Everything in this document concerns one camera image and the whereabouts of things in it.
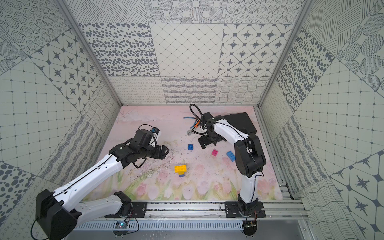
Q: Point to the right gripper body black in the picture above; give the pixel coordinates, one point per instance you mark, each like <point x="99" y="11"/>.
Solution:
<point x="210" y="138"/>

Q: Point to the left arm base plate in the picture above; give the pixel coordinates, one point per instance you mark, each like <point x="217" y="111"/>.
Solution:
<point x="135" y="210"/>

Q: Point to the orange adjustable wrench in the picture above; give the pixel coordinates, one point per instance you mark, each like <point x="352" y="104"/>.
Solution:
<point x="193" y="129"/>

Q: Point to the black plastic tool case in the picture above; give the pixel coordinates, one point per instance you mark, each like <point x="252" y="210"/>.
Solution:
<point x="242" y="122"/>

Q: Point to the left controller board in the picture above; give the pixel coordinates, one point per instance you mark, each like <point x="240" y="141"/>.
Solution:
<point x="121" y="229"/>

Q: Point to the pink lego brick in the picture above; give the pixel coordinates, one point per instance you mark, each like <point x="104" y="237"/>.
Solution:
<point x="214" y="152"/>

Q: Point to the pink floral table mat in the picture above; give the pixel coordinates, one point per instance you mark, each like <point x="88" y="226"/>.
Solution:
<point x="207" y="177"/>

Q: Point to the yellow long lego brick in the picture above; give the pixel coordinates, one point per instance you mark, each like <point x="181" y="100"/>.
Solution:
<point x="181" y="169"/>

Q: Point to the light blue lego brick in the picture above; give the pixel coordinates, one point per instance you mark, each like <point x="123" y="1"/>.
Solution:
<point x="231" y="156"/>

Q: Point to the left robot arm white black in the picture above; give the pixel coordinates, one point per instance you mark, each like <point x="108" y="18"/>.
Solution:
<point x="59" y="212"/>

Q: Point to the controller board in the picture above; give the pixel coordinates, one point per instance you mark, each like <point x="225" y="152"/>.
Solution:
<point x="250" y="227"/>
<point x="121" y="229"/>

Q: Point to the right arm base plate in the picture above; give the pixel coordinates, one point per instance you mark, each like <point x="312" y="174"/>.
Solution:
<point x="241" y="210"/>

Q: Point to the right controller board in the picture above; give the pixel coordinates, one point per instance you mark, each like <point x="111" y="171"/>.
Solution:
<point x="250" y="227"/>

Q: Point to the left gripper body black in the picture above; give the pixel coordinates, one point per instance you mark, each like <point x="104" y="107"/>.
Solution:
<point x="158" y="151"/>

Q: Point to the aluminium rail frame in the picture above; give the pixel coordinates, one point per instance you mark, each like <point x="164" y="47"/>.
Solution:
<point x="195" y="210"/>

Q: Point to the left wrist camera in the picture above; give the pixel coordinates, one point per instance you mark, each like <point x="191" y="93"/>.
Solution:
<point x="156" y="133"/>

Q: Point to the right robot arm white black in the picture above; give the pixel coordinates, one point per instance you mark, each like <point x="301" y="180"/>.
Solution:
<point x="239" y="131"/>

